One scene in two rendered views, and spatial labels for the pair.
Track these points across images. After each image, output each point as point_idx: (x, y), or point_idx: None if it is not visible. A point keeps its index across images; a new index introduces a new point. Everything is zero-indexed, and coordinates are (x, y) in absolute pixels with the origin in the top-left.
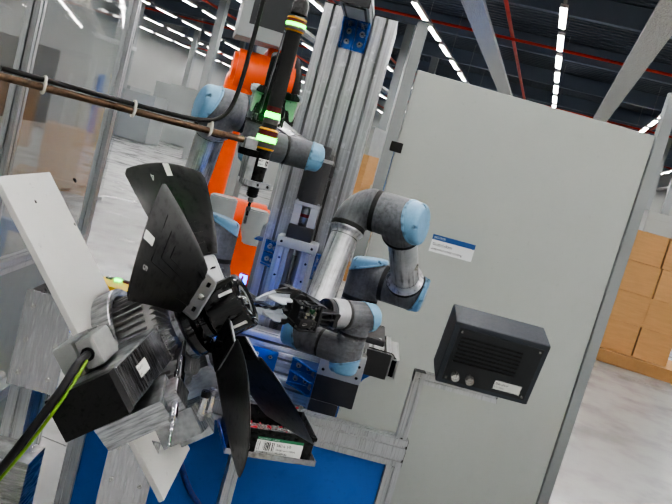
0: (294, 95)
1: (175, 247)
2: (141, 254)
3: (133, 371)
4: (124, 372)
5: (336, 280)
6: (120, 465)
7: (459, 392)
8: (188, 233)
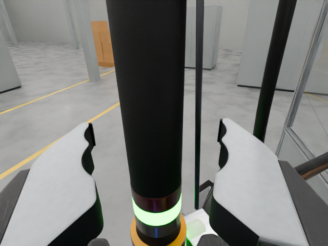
0: (86, 141)
1: (212, 185)
2: None
3: (203, 202)
4: (205, 193)
5: None
6: None
7: None
8: (210, 192)
